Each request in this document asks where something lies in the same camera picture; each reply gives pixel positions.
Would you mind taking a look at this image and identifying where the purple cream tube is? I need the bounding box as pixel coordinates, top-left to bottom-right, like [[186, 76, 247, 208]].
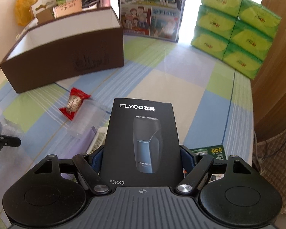
[[63, 127, 98, 159]]

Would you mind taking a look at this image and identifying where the clear plastic cup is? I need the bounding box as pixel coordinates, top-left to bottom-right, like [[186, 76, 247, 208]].
[[67, 100, 110, 139]]

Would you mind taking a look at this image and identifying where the brown storage box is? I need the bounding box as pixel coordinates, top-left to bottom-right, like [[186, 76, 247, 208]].
[[0, 7, 124, 94]]

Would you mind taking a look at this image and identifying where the white hair claw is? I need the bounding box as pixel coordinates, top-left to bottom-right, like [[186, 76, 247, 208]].
[[86, 127, 108, 154]]

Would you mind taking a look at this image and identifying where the green tissue pack stack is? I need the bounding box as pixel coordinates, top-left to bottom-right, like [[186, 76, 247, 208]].
[[191, 0, 281, 80]]

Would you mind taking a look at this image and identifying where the red snack packet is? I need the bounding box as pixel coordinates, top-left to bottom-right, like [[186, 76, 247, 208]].
[[59, 87, 91, 120]]

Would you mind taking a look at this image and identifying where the green ointment packet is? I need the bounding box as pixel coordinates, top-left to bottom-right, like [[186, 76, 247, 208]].
[[183, 144, 227, 181]]

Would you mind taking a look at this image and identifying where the yellow plastic bag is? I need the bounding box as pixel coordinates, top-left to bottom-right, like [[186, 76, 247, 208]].
[[14, 0, 38, 26]]

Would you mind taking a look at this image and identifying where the black shaver box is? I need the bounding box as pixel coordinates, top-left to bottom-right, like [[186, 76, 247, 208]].
[[100, 98, 183, 189]]

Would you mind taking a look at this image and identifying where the white cutout cardboard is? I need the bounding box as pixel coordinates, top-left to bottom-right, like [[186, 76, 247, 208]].
[[30, 0, 57, 18]]

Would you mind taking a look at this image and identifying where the brown cardboard box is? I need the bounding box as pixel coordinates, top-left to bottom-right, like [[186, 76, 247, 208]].
[[35, 0, 83, 24]]

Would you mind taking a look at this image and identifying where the checked tablecloth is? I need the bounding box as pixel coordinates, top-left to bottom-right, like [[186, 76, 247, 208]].
[[0, 36, 253, 228]]

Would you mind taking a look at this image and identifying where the blue milk carton box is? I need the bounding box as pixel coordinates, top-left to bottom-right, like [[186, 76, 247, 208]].
[[119, 0, 185, 42]]

